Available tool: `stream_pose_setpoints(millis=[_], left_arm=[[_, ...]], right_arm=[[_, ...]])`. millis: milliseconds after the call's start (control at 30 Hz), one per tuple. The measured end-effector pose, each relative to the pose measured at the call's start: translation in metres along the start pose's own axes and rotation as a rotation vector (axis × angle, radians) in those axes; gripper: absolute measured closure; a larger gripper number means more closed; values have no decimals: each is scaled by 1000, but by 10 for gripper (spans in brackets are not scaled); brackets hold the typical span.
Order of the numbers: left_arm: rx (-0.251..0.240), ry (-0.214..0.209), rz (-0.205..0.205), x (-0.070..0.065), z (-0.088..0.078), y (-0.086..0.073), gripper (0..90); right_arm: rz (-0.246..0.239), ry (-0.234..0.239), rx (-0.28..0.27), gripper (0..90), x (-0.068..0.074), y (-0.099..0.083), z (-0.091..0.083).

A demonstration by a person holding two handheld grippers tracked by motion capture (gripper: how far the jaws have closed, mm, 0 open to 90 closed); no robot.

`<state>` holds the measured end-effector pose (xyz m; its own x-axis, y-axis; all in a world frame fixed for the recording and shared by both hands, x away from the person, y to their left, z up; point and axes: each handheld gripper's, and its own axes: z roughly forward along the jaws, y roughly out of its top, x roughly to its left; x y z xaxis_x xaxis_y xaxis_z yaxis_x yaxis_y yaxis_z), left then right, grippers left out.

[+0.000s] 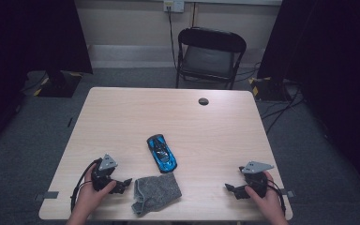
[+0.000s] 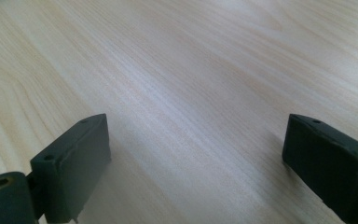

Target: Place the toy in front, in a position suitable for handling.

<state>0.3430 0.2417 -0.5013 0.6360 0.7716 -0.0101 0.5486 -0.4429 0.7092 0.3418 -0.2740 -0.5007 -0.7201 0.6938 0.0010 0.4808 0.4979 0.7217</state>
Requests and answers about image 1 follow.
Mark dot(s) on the blue toy car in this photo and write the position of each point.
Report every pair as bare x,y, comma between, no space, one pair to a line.
162,153

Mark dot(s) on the grey terry cloth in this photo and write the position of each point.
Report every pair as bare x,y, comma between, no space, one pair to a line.
156,193

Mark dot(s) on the black folding chair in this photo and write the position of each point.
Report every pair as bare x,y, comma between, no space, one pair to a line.
211,59

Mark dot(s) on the black stand base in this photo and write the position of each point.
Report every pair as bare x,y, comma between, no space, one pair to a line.
268,90
61,86

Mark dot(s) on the black curtain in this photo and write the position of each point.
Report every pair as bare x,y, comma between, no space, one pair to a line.
334,62
18,47

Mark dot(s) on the person's right hand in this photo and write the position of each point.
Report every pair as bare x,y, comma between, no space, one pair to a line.
267,203

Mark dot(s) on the person's left hand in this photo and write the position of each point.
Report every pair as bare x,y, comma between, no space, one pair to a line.
89,195

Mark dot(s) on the white wall socket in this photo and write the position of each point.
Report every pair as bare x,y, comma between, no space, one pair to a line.
174,5

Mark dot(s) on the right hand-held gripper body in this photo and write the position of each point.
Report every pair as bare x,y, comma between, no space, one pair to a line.
256,179

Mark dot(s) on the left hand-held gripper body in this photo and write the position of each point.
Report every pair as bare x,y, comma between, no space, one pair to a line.
103,175

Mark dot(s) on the grey tape strip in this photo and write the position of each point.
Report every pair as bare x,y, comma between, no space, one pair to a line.
290,193
47,195

